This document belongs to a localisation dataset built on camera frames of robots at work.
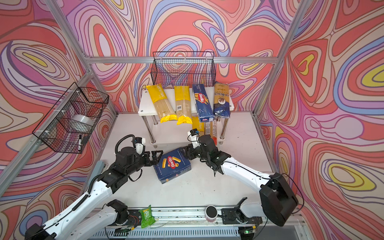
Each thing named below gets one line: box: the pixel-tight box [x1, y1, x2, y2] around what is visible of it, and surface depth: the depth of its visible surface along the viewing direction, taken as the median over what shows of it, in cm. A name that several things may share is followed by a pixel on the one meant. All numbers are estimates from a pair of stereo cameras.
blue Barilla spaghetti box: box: [192, 83, 215, 123], surface depth 75 cm
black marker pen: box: [78, 134, 82, 151], surface depth 74 cm
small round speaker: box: [205, 205, 218, 222], surface depth 72 cm
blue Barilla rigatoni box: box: [153, 148, 192, 184], surface depth 86 cm
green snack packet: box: [138, 205, 156, 229], surface depth 74 cm
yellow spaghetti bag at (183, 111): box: [174, 85, 193, 125], surface depth 73 cm
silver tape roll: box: [70, 114, 95, 133], surface depth 73 cm
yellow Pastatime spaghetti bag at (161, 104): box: [146, 84, 178, 123], surface depth 76 cm
